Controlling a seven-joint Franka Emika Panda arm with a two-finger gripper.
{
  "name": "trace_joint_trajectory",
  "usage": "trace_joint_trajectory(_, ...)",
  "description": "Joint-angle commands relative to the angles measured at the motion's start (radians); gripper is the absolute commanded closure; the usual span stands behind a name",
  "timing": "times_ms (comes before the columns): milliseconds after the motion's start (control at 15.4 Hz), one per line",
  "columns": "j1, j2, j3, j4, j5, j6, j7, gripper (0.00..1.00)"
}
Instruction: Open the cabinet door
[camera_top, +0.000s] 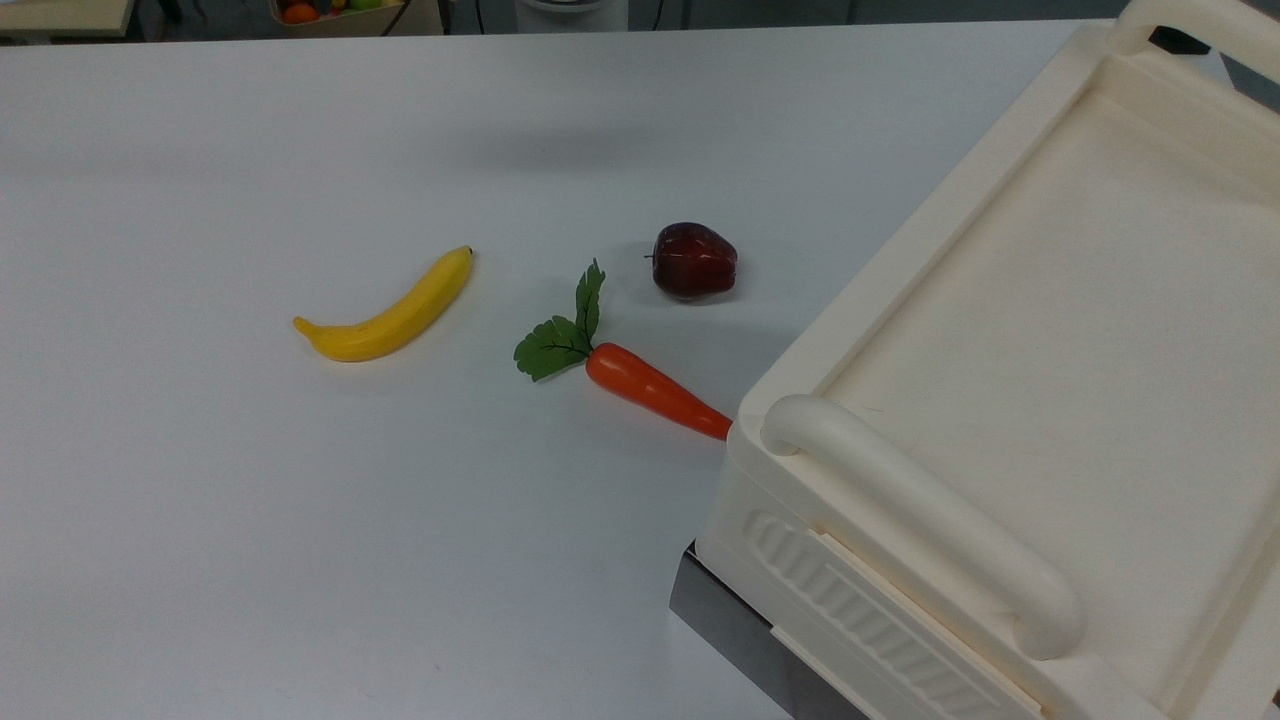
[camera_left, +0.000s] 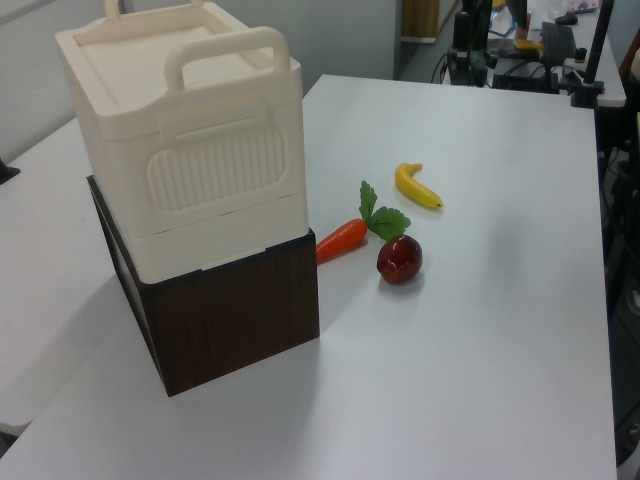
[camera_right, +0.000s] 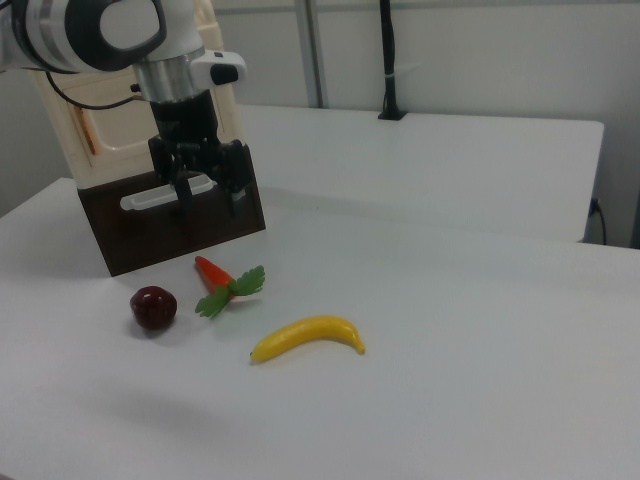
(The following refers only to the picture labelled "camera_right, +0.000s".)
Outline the black wall cable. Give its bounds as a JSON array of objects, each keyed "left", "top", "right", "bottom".
[{"left": 589, "top": 196, "right": 609, "bottom": 246}]

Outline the cream cabinet door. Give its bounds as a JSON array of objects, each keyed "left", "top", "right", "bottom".
[{"left": 74, "top": 87, "right": 222, "bottom": 160}]

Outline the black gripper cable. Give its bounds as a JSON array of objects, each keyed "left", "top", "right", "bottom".
[{"left": 43, "top": 69, "right": 152, "bottom": 111}]

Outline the black camera pole with clamp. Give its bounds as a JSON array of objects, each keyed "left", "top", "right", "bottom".
[{"left": 376, "top": 0, "right": 409, "bottom": 123}]

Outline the dark red toy apple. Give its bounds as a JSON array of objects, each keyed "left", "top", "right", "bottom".
[{"left": 129, "top": 285, "right": 179, "bottom": 333}]

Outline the cream plastic toy cabinet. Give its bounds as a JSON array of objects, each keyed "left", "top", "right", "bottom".
[{"left": 24, "top": 0, "right": 237, "bottom": 192}]

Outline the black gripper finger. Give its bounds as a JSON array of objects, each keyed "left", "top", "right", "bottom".
[
  {"left": 217, "top": 169, "right": 249, "bottom": 219},
  {"left": 168, "top": 154, "right": 197, "bottom": 213}
]

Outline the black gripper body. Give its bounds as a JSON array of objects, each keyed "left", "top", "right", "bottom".
[{"left": 147, "top": 91, "right": 251, "bottom": 197}]

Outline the white drawer handle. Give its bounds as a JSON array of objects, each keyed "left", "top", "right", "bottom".
[{"left": 119, "top": 172, "right": 218, "bottom": 212}]

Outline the yellow toy banana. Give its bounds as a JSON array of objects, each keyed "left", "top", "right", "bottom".
[{"left": 248, "top": 314, "right": 367, "bottom": 367}]

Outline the orange toy carrot with leaves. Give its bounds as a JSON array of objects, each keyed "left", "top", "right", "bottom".
[{"left": 193, "top": 255, "right": 267, "bottom": 321}]

